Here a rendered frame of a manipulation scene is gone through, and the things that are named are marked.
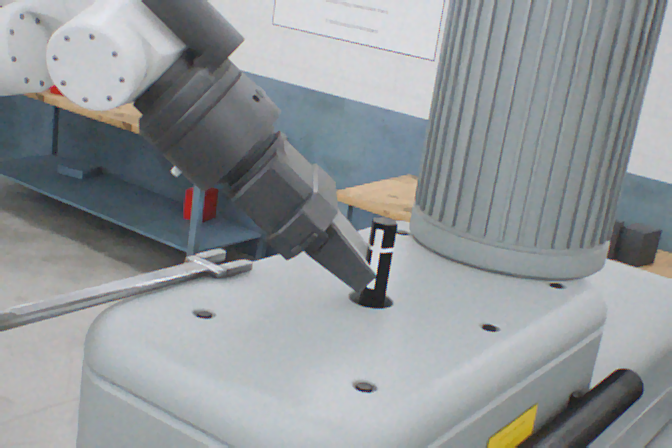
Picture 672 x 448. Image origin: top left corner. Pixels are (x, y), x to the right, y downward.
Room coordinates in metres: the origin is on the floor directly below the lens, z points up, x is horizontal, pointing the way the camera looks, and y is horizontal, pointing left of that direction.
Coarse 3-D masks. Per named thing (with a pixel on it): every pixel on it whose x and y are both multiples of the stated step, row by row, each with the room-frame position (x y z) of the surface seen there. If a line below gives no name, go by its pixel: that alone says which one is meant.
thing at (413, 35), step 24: (288, 0) 6.11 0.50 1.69; (312, 0) 6.01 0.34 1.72; (336, 0) 5.92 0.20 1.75; (360, 0) 5.82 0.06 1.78; (384, 0) 5.73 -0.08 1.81; (408, 0) 5.65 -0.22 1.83; (432, 0) 5.56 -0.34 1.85; (288, 24) 6.10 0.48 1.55; (312, 24) 6.00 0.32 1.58; (336, 24) 5.90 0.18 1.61; (360, 24) 5.81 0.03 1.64; (384, 24) 5.72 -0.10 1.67; (408, 24) 5.63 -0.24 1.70; (432, 24) 5.55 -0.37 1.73; (384, 48) 5.71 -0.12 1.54; (408, 48) 5.62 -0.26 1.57; (432, 48) 5.53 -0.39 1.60
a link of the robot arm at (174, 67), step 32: (128, 0) 0.71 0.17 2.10; (160, 0) 0.70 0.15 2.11; (192, 0) 0.70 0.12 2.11; (64, 32) 0.66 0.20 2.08; (96, 32) 0.66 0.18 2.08; (128, 32) 0.68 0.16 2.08; (160, 32) 0.71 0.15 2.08; (192, 32) 0.70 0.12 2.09; (224, 32) 0.70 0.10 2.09; (64, 64) 0.67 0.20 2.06; (96, 64) 0.67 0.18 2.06; (128, 64) 0.66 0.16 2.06; (160, 64) 0.69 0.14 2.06; (192, 64) 0.71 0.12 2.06; (224, 64) 0.72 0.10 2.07; (96, 96) 0.67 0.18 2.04; (128, 96) 0.67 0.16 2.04; (160, 96) 0.70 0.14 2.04; (192, 96) 0.69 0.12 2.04; (160, 128) 0.69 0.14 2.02; (192, 128) 0.69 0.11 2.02
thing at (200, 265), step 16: (192, 256) 0.76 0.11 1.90; (208, 256) 0.77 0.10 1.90; (224, 256) 0.78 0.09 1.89; (160, 272) 0.71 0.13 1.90; (176, 272) 0.72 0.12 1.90; (192, 272) 0.73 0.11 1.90; (208, 272) 0.74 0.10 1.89; (224, 272) 0.74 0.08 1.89; (240, 272) 0.76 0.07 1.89; (96, 288) 0.66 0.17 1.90; (112, 288) 0.67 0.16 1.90; (128, 288) 0.67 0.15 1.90; (144, 288) 0.68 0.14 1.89; (160, 288) 0.70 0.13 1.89; (32, 304) 0.62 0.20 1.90; (48, 304) 0.62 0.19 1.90; (64, 304) 0.63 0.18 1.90; (80, 304) 0.63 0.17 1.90; (96, 304) 0.65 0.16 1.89; (0, 320) 0.59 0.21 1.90; (16, 320) 0.59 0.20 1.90; (32, 320) 0.60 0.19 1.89
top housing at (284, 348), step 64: (128, 320) 0.63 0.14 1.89; (192, 320) 0.65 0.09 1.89; (256, 320) 0.67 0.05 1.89; (320, 320) 0.68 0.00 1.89; (384, 320) 0.70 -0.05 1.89; (448, 320) 0.72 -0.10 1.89; (512, 320) 0.74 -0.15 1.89; (576, 320) 0.79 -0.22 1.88; (128, 384) 0.59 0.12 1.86; (192, 384) 0.56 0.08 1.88; (256, 384) 0.56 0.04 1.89; (320, 384) 0.58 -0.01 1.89; (384, 384) 0.59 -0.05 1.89; (448, 384) 0.61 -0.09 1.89; (512, 384) 0.68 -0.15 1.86; (576, 384) 0.81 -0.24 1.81
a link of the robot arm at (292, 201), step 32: (224, 96) 0.70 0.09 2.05; (256, 96) 0.72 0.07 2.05; (224, 128) 0.69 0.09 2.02; (256, 128) 0.70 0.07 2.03; (192, 160) 0.69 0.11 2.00; (224, 160) 0.69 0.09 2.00; (256, 160) 0.71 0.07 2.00; (288, 160) 0.71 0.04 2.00; (256, 192) 0.69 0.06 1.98; (288, 192) 0.69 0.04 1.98; (320, 192) 0.70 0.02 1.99; (288, 224) 0.68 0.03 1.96; (320, 224) 0.68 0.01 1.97; (288, 256) 0.69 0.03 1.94
